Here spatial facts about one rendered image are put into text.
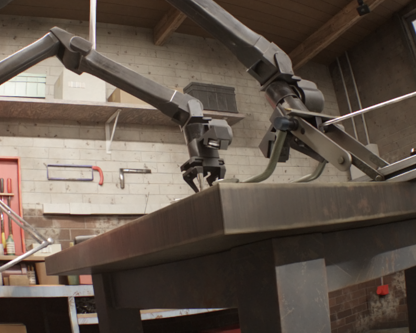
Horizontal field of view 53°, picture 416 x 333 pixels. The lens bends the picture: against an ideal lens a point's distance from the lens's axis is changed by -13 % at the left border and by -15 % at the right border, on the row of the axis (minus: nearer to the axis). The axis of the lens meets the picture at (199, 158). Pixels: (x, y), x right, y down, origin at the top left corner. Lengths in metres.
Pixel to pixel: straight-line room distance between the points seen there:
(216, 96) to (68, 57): 2.16
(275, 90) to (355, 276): 0.46
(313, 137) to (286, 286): 0.30
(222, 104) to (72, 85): 1.09
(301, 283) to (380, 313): 3.93
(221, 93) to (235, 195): 3.02
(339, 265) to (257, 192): 0.22
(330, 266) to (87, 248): 0.38
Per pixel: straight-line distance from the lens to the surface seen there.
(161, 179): 3.29
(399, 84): 4.27
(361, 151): 0.77
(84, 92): 3.00
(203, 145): 1.24
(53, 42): 1.34
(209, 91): 3.36
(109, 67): 1.32
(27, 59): 1.30
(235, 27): 0.97
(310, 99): 0.98
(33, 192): 2.97
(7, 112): 3.00
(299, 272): 0.53
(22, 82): 2.88
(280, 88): 0.94
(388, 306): 4.38
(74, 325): 2.13
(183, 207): 0.46
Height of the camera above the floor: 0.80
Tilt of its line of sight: 15 degrees up
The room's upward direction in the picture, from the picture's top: 7 degrees counter-clockwise
